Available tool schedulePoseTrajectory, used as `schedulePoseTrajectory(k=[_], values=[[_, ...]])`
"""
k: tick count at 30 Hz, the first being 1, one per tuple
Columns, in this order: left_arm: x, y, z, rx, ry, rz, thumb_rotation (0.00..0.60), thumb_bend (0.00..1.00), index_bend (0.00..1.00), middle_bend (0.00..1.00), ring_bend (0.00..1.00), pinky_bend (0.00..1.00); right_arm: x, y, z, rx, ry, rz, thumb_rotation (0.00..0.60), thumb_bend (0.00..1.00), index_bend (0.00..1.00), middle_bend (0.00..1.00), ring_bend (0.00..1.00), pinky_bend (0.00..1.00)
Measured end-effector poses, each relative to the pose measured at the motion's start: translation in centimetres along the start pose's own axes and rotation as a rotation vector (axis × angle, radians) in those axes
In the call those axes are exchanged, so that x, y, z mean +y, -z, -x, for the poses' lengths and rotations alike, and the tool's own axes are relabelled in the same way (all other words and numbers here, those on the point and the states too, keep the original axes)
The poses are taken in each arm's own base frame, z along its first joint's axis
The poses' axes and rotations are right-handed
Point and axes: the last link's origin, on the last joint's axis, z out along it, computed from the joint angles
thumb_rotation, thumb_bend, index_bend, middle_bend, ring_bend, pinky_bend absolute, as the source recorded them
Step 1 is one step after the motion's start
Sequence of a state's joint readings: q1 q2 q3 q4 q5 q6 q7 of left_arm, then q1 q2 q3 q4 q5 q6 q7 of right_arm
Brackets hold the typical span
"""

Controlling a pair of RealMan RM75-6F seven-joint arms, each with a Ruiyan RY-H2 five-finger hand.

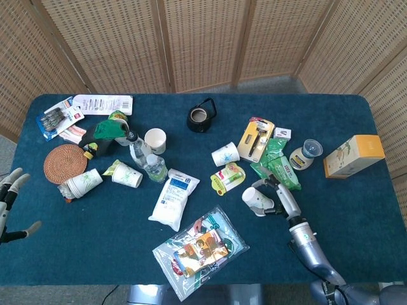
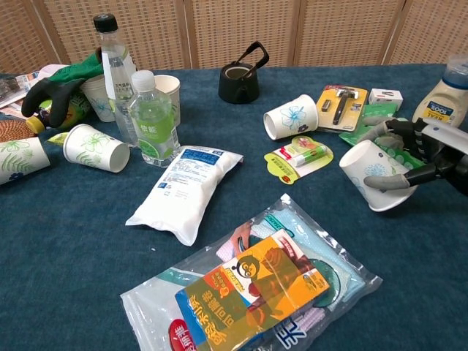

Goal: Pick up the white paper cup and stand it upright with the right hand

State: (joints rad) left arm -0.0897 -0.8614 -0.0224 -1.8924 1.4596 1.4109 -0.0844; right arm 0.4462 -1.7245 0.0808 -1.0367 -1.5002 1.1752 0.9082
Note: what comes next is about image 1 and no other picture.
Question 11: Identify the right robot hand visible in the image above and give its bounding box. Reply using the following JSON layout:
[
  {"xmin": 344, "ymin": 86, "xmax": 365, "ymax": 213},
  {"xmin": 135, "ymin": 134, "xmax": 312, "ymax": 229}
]
[{"xmin": 251, "ymin": 173, "xmax": 302, "ymax": 220}]

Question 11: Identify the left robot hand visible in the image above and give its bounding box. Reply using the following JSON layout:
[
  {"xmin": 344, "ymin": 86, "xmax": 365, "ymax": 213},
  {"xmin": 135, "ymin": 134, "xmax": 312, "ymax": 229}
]
[{"xmin": 0, "ymin": 167, "xmax": 43, "ymax": 245}]

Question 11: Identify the white paper cup green print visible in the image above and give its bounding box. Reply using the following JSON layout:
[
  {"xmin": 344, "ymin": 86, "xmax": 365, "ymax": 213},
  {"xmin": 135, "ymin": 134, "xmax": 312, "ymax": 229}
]
[{"xmin": 241, "ymin": 186, "xmax": 275, "ymax": 209}]

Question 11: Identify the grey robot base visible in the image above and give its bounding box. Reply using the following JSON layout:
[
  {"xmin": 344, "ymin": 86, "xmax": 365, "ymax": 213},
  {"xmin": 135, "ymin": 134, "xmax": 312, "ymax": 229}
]
[{"xmin": 126, "ymin": 283, "xmax": 265, "ymax": 305}]

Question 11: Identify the paper cup on left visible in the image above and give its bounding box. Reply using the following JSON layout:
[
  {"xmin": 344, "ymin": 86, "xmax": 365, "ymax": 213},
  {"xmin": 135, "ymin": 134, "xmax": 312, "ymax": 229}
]
[{"xmin": 65, "ymin": 168, "xmax": 104, "ymax": 200}]

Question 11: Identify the paper cup blue flower print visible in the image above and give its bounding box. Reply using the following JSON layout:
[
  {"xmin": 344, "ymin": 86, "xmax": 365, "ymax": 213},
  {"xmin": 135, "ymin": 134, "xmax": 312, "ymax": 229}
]
[{"xmin": 211, "ymin": 141, "xmax": 240, "ymax": 168}]

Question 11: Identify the paper cup green leaf print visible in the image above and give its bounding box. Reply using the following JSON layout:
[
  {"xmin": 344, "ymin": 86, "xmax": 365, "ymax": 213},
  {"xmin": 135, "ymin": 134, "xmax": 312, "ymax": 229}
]
[{"xmin": 111, "ymin": 162, "xmax": 144, "ymax": 188}]

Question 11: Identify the plain white paper cup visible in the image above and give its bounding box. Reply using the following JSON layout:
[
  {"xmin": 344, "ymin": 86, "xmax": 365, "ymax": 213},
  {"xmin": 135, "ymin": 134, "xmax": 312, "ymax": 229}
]
[{"xmin": 144, "ymin": 128, "xmax": 167, "ymax": 156}]

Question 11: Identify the green wet wipes pack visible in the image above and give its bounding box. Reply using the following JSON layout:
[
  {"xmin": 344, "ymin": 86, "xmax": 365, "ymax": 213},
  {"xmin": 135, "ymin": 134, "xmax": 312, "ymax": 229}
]
[{"xmin": 268, "ymin": 155, "xmax": 302, "ymax": 192}]

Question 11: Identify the green sachet pack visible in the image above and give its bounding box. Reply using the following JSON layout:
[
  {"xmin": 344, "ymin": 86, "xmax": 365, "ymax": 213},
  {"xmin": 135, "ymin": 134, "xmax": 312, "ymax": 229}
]
[
  {"xmin": 249, "ymin": 155, "xmax": 276, "ymax": 182},
  {"xmin": 265, "ymin": 138, "xmax": 288, "ymax": 161}
]

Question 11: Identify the jar with clear lid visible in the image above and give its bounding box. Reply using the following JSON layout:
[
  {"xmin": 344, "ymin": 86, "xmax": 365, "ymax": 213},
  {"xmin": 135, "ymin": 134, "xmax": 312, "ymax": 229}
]
[{"xmin": 289, "ymin": 139, "xmax": 324, "ymax": 171}]

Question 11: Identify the small clear wrapped toy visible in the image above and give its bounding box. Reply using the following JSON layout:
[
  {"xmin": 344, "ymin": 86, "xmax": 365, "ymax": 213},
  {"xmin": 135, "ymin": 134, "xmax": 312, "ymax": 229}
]
[{"xmin": 57, "ymin": 184, "xmax": 76, "ymax": 204}]

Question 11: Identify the lip balm blister pack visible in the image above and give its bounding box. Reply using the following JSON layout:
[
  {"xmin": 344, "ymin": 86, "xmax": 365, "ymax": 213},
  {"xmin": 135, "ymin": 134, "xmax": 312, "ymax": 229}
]
[{"xmin": 209, "ymin": 161, "xmax": 247, "ymax": 195}]

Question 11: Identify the round woven coaster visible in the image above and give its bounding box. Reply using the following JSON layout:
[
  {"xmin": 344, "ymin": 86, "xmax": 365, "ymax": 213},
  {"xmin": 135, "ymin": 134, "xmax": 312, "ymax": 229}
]
[{"xmin": 43, "ymin": 144, "xmax": 88, "ymax": 184}]

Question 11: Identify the small white box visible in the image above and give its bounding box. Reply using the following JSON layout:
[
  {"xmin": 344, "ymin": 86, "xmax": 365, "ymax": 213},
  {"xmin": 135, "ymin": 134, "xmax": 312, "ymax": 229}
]
[{"xmin": 273, "ymin": 126, "xmax": 293, "ymax": 140}]

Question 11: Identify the razor in yellow blister pack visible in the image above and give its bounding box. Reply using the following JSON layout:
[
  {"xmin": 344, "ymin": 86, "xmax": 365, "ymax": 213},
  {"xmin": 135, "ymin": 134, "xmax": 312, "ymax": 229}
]
[{"xmin": 237, "ymin": 116, "xmax": 276, "ymax": 163}]

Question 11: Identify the orange and white carton box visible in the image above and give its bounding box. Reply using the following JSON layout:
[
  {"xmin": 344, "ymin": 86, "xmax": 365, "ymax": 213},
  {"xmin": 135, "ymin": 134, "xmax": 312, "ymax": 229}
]
[{"xmin": 323, "ymin": 134, "xmax": 386, "ymax": 179}]

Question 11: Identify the pens blister pack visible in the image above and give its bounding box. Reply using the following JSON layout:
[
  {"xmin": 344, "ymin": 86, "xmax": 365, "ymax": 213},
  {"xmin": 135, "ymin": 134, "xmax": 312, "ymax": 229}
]
[{"xmin": 35, "ymin": 97, "xmax": 86, "ymax": 142}]

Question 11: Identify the red and white packet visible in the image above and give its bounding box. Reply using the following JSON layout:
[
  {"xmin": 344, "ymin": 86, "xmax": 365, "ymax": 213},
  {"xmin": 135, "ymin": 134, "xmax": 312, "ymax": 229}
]
[{"xmin": 58, "ymin": 125, "xmax": 87, "ymax": 144}]

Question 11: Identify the small yellow black item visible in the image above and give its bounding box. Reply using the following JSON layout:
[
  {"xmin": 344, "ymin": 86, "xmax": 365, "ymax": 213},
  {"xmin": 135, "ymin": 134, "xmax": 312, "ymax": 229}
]
[{"xmin": 83, "ymin": 142, "xmax": 98, "ymax": 159}]

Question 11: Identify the clear bag of snacks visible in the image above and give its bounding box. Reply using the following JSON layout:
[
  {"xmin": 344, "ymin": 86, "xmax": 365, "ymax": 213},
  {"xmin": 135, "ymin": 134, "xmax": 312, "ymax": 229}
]
[{"xmin": 151, "ymin": 205, "xmax": 251, "ymax": 302}]

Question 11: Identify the green yellow snack packet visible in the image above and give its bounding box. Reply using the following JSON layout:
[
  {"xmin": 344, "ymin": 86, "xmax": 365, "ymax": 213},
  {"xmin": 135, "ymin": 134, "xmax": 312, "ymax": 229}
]
[
  {"xmin": 107, "ymin": 110, "xmax": 129, "ymax": 123},
  {"xmin": 101, "ymin": 158, "xmax": 121, "ymax": 177}
]

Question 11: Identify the green black glove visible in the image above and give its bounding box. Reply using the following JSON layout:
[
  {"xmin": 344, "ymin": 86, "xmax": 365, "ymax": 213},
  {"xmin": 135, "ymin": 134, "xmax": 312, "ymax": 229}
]
[{"xmin": 78, "ymin": 122, "xmax": 128, "ymax": 158}]

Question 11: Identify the white cotton pad bag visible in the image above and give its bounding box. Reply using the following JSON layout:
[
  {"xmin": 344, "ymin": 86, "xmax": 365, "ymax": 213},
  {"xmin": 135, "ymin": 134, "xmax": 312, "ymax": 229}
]
[{"xmin": 148, "ymin": 168, "xmax": 201, "ymax": 232}]

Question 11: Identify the white blister card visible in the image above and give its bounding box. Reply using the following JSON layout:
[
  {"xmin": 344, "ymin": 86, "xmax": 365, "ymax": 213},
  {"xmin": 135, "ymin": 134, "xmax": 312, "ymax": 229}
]
[{"xmin": 72, "ymin": 94, "xmax": 134, "ymax": 116}]

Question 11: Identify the water bottle clear cap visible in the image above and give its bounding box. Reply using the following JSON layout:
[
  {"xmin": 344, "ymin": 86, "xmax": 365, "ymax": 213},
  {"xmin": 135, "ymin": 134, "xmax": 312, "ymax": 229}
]
[{"xmin": 143, "ymin": 154, "xmax": 169, "ymax": 184}]

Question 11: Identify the water bottle black cap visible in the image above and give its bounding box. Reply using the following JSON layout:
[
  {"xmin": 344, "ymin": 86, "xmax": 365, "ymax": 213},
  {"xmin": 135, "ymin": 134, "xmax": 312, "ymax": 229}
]
[{"xmin": 126, "ymin": 130, "xmax": 150, "ymax": 169}]

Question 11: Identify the woven folding screen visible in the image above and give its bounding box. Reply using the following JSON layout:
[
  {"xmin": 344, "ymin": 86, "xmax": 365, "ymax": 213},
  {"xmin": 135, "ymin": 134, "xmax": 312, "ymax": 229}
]
[{"xmin": 0, "ymin": 0, "xmax": 407, "ymax": 228}]

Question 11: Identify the black cable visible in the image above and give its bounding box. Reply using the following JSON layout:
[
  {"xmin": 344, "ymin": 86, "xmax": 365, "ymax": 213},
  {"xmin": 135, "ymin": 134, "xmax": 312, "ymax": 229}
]
[{"xmin": 100, "ymin": 285, "xmax": 119, "ymax": 302}]

